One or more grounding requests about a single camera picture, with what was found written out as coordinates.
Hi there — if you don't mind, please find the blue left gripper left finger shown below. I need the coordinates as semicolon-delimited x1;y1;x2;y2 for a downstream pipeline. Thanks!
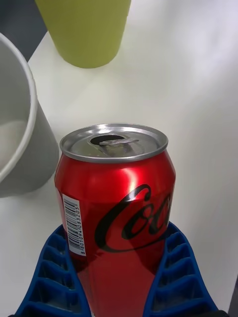
7;224;92;317

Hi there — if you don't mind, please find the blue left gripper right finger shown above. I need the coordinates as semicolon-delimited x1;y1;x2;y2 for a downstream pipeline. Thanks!
143;221;228;317

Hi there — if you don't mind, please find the red drink can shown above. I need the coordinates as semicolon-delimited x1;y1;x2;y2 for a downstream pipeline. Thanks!
55;123;177;317

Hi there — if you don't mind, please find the yellow-green plastic waste bin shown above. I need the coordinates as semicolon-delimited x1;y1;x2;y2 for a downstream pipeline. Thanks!
34;0;131;69

